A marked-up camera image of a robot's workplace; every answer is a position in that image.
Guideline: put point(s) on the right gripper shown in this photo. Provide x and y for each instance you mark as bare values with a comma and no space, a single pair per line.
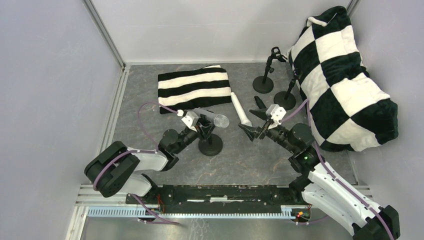
262,131

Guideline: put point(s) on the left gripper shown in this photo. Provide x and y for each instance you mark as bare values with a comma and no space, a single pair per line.
203,126

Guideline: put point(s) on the silver microphone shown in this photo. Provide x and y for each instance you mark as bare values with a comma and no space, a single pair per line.
219,120

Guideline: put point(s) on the black mic stand front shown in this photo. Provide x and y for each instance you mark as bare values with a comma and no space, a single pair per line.
211,147

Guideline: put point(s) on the black mic stand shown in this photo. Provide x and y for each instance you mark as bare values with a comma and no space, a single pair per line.
211,147
264,84
286,99

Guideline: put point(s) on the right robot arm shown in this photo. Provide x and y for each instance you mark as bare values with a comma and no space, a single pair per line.
320,185

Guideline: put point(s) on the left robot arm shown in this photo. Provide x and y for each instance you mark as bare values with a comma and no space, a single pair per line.
118,167

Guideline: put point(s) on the black mic stand right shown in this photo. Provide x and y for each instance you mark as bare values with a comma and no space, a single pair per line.
286,99

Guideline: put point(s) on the black mic stand back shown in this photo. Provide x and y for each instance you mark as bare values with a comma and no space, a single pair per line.
264,84

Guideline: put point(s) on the white microphone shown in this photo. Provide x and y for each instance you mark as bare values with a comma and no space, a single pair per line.
239,110

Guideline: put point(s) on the black microphone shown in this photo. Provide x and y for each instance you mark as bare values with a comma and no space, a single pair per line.
260,104

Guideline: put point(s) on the striped black white cloth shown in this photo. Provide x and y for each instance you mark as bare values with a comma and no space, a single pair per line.
190,89

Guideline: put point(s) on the checkered black white bag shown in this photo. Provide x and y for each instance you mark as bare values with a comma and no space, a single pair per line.
348,111

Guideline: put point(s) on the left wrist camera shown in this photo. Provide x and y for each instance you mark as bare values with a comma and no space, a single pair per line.
190,119

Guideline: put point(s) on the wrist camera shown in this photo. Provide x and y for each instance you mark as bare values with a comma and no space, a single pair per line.
276,113
190,119

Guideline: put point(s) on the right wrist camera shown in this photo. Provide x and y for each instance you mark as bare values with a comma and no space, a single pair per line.
276,113

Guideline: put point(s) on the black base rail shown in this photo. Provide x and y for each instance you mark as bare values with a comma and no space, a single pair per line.
223,199

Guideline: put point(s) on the metal corner post left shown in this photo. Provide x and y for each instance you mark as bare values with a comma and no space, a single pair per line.
94,14

